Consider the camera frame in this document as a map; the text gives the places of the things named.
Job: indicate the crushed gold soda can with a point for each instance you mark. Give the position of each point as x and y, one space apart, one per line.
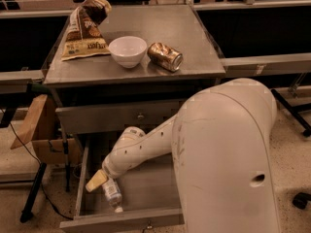
165 56

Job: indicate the black chair caster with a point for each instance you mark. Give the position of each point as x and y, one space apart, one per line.
301 200

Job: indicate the brown chip bag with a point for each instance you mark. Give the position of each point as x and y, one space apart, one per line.
83 37

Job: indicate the clear plastic water bottle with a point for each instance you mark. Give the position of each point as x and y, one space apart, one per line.
113 195

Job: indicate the white bowl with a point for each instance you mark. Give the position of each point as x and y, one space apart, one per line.
128 51

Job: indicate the wooden board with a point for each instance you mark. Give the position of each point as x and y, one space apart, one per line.
30 122

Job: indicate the black tripod stand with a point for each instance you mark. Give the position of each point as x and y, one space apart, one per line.
26 213

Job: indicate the closed top drawer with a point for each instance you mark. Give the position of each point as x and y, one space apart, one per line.
116 117

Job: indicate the grey metal cabinet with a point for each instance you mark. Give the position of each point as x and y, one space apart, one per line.
99 79

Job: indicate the cardboard box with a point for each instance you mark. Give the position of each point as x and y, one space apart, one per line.
52 151

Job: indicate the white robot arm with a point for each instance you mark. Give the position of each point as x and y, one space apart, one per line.
219 141

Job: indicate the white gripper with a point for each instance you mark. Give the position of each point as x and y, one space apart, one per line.
109 168

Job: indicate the open middle drawer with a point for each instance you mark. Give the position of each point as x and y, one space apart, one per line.
149 194

